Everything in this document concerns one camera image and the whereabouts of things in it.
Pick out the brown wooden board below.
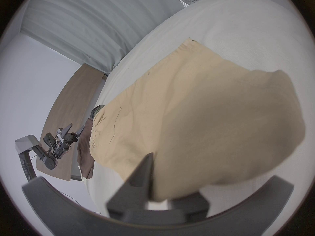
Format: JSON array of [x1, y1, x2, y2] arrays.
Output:
[[36, 63, 109, 181]]

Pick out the beige garment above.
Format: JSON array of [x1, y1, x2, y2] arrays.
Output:
[[89, 38, 306, 202]]

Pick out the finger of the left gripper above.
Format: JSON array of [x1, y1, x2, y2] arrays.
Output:
[[57, 123, 73, 138], [73, 125, 85, 138]]

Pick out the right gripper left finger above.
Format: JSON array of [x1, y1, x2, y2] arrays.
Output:
[[106, 152, 155, 219]]

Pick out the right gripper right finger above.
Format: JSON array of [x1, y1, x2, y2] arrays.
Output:
[[172, 190, 210, 221]]

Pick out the brown garment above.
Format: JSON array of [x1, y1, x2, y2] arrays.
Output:
[[77, 118, 95, 179]]

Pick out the bed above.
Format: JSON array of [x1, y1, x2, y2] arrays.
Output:
[[78, 0, 315, 221]]

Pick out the dark green garment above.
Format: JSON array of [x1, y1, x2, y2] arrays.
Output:
[[90, 104, 105, 120]]

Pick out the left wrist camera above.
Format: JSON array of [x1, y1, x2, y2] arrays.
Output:
[[43, 132, 57, 145]]

